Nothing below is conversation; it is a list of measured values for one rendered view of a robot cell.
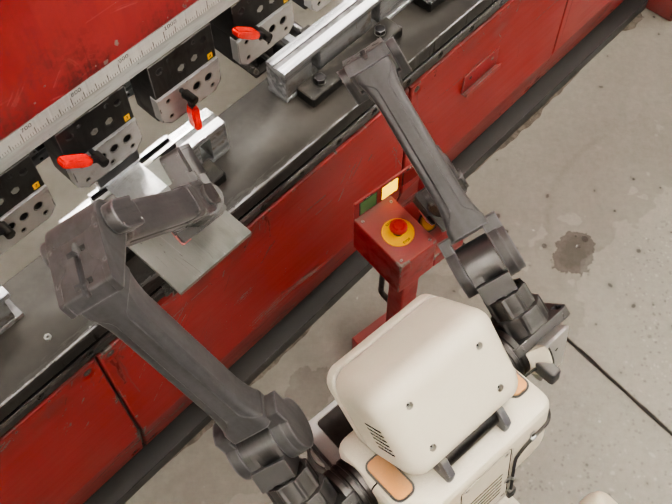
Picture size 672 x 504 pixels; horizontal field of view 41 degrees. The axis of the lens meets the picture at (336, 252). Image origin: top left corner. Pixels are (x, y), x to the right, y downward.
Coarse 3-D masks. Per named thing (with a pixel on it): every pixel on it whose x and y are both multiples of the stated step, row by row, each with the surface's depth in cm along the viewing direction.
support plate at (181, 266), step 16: (160, 176) 174; (224, 224) 169; (240, 224) 169; (160, 240) 167; (176, 240) 167; (192, 240) 167; (208, 240) 167; (224, 240) 167; (240, 240) 167; (144, 256) 165; (160, 256) 165; (176, 256) 165; (192, 256) 165; (208, 256) 165; (224, 256) 165; (160, 272) 163; (176, 272) 163; (192, 272) 163; (176, 288) 162
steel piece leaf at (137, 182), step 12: (132, 168) 175; (144, 168) 175; (120, 180) 174; (132, 180) 174; (144, 180) 174; (156, 180) 174; (120, 192) 172; (132, 192) 172; (144, 192) 172; (156, 192) 172
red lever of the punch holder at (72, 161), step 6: (90, 150) 155; (96, 150) 155; (60, 156) 148; (66, 156) 148; (72, 156) 149; (78, 156) 150; (84, 156) 151; (90, 156) 153; (96, 156) 154; (102, 156) 154; (60, 162) 147; (66, 162) 147; (72, 162) 148; (78, 162) 149; (84, 162) 150; (90, 162) 151; (96, 162) 154; (102, 162) 153; (108, 162) 155; (66, 168) 148; (72, 168) 149
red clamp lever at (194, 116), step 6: (180, 90) 164; (186, 90) 163; (186, 96) 163; (192, 96) 162; (192, 102) 162; (192, 108) 165; (198, 108) 166; (192, 114) 166; (198, 114) 167; (192, 120) 168; (198, 120) 168; (192, 126) 171; (198, 126) 169
